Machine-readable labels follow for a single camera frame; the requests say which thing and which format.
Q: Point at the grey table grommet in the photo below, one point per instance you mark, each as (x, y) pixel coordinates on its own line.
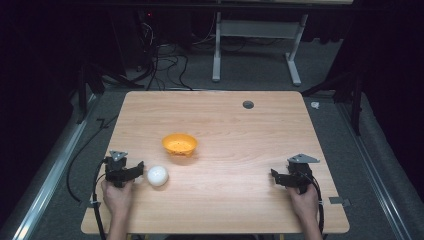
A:
(248, 104)

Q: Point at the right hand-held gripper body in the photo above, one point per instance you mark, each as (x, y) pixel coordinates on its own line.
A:
(301, 168)

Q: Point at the person's right hand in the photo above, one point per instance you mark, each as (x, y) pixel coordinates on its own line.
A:
(305, 203)

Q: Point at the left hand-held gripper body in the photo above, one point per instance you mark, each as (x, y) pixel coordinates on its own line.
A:
(115, 165)

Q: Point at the grey metal table bracket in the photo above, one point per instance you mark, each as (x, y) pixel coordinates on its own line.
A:
(339, 201)

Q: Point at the silver floor rail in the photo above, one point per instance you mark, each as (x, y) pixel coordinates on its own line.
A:
(50, 176)
(373, 173)

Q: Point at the crumpled white paper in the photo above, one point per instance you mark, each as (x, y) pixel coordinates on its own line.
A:
(315, 105)

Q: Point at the white ball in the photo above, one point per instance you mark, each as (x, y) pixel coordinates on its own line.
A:
(157, 176)

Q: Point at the person's left hand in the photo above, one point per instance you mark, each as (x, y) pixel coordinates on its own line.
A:
(117, 197)

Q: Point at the white metal desk frame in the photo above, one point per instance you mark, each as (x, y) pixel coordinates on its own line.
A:
(256, 29)

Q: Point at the orange plastic bowl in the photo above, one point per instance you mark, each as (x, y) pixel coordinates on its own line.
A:
(180, 144)

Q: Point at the black metal stand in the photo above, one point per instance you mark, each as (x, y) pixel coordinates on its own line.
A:
(87, 83)
(350, 90)

